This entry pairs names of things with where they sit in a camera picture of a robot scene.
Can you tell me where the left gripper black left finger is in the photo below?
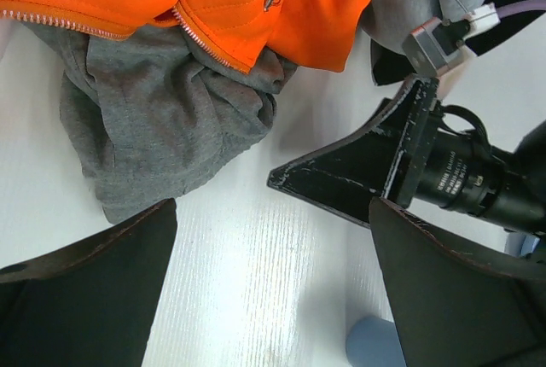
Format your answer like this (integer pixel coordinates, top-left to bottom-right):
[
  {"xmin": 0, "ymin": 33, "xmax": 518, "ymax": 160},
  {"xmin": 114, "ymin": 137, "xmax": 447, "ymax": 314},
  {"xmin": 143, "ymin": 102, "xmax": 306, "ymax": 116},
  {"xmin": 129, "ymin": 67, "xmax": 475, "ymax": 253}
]
[{"xmin": 1, "ymin": 199, "xmax": 177, "ymax": 366}]

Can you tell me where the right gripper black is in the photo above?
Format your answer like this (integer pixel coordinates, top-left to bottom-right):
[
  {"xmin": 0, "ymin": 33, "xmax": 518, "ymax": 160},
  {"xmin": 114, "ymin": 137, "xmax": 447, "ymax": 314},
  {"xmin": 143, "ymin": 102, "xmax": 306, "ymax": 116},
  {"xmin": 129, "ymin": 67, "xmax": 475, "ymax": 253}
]
[{"xmin": 267, "ymin": 76, "xmax": 545, "ymax": 235}]

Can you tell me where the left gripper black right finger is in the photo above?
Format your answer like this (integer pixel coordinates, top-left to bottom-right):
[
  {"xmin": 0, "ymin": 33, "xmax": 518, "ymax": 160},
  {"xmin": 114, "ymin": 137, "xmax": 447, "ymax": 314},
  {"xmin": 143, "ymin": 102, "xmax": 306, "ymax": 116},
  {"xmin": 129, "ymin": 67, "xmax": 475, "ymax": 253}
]
[{"xmin": 369, "ymin": 198, "xmax": 545, "ymax": 366}]

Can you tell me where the dark grey cloth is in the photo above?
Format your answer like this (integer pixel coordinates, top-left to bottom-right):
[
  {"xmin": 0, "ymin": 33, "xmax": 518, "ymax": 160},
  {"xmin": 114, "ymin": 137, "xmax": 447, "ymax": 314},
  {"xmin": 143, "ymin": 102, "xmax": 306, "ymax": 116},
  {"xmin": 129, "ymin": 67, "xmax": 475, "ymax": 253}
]
[{"xmin": 29, "ymin": 24, "xmax": 296, "ymax": 224}]

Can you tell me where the blue plastic cup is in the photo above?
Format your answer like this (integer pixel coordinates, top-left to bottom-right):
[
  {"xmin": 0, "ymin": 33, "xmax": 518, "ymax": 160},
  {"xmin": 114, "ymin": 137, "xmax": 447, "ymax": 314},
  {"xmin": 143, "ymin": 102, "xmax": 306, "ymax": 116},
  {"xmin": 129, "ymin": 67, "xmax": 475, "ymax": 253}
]
[{"xmin": 346, "ymin": 316, "xmax": 406, "ymax": 367}]

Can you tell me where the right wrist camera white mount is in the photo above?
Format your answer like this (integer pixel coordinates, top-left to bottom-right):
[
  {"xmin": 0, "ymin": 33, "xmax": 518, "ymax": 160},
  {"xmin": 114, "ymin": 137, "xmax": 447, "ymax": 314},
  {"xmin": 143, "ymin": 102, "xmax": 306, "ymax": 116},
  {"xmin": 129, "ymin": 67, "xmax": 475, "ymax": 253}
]
[{"xmin": 402, "ymin": 3, "xmax": 500, "ymax": 78}]

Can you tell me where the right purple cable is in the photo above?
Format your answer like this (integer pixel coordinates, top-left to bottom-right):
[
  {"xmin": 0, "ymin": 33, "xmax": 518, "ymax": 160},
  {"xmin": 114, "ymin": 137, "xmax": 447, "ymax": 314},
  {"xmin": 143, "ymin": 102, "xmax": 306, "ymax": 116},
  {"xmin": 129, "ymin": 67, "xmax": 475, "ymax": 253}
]
[{"xmin": 494, "ymin": 0, "xmax": 546, "ymax": 18}]

